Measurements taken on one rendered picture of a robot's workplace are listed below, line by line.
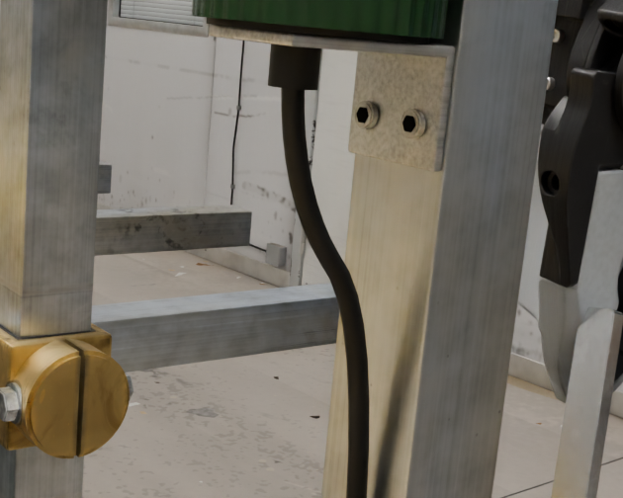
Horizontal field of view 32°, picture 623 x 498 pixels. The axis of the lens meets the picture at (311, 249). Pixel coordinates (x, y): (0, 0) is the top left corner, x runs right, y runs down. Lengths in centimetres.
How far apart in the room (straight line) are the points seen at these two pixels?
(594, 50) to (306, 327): 33
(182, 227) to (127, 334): 31
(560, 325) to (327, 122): 403
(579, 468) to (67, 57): 27
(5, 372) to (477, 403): 26
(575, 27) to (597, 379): 12
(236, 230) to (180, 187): 431
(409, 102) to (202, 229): 62
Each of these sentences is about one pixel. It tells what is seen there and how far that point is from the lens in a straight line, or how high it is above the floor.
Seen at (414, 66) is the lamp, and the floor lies 111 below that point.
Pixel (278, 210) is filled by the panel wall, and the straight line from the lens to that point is 463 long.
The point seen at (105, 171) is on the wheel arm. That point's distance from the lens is 112.
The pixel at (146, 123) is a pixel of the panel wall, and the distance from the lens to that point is 546.
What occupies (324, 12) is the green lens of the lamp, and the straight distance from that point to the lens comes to 23.
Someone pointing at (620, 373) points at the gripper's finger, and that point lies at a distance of 41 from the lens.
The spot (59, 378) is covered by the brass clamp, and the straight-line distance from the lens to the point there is 49.
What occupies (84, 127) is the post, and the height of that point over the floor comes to 107.
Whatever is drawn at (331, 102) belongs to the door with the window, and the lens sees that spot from 438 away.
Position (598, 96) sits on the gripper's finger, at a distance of 35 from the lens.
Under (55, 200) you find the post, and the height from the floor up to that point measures 103.
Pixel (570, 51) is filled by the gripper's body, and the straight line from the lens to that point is 38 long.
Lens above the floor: 112
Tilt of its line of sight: 12 degrees down
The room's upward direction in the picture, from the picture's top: 5 degrees clockwise
